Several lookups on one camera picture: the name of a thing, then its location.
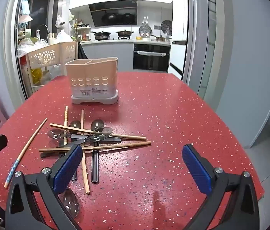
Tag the blue white plastic bag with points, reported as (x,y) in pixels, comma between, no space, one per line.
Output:
(26,7)

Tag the grey framed sliding door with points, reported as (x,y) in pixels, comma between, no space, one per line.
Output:
(209,40)

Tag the black range hood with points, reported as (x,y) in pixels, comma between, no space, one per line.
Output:
(113,7)

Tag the yellow oil bottle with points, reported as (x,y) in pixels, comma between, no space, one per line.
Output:
(36,75)

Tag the black hanging cloth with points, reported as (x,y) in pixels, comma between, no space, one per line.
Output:
(81,52)

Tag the round metal strainer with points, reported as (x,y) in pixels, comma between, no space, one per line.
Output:
(145,30)

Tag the clear crumpled plastic bags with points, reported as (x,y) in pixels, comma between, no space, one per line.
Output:
(29,46)

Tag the green basin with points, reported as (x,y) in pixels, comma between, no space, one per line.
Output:
(30,40)

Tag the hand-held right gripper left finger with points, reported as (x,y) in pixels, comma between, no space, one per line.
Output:
(69,170)

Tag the condiment rack with bottles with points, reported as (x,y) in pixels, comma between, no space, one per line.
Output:
(81,31)

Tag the white black-striped cabinet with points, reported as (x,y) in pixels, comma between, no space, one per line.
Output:
(177,57)

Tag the steel pot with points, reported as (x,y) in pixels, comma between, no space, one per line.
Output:
(161,38)

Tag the black wok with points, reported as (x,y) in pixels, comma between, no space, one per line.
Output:
(101,34)

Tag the white spray bottle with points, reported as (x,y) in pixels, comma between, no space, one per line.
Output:
(38,34)

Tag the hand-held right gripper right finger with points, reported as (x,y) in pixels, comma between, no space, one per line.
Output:
(196,170)

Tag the beige plastic storage cart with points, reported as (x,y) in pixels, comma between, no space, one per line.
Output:
(44,55)

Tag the beige plastic utensil holder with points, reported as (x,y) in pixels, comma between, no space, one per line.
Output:
(89,71)

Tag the black built-in oven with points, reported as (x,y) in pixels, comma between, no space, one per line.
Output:
(149,62)

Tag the hanging white plastic bag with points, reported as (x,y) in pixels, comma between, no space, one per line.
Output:
(59,21)

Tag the black curved faucet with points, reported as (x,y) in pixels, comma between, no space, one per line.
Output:
(44,26)

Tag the dark balcony door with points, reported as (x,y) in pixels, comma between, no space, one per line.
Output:
(40,7)

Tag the lidded wok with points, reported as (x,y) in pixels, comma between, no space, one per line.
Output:
(124,33)

